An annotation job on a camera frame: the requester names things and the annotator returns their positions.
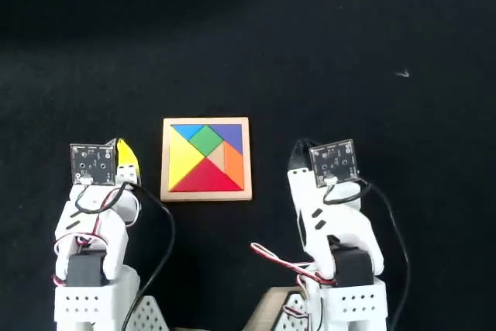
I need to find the red large triangle piece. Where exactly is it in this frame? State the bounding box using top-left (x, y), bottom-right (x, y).
top-left (170, 157), bottom-right (243, 193)

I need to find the plain wood small triangle piece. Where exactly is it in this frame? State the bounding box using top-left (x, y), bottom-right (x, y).
top-left (205, 143), bottom-right (225, 174)

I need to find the yellow large triangle piece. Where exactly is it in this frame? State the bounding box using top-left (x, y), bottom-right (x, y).
top-left (168, 126), bottom-right (205, 188)

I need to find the orange parallelogram piece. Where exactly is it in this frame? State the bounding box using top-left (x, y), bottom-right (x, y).
top-left (223, 140), bottom-right (244, 189)

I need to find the light blue small triangle piece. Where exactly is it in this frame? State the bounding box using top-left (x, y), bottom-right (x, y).
top-left (172, 124), bottom-right (205, 141)

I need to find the square wooden tray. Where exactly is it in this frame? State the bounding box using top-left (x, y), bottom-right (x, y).
top-left (160, 116), bottom-right (253, 203)

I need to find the black cable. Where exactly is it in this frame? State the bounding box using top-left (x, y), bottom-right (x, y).
top-left (356, 178), bottom-right (411, 331)
top-left (119, 181), bottom-right (177, 331)

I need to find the green square piece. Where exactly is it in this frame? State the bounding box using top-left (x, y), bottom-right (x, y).
top-left (188, 125), bottom-right (226, 158)

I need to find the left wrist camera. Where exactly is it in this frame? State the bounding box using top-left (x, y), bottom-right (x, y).
top-left (69, 143), bottom-right (118, 186)

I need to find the wooden block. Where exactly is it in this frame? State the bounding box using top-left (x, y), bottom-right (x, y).
top-left (243, 286), bottom-right (307, 331)

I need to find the purple large triangle piece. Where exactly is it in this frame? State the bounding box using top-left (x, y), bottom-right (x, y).
top-left (208, 124), bottom-right (243, 153)

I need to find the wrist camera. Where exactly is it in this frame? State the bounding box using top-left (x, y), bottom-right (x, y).
top-left (308, 138), bottom-right (360, 188)
top-left (69, 143), bottom-right (118, 186)

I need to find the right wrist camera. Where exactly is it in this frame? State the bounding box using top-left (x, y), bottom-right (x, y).
top-left (308, 138), bottom-right (360, 188)

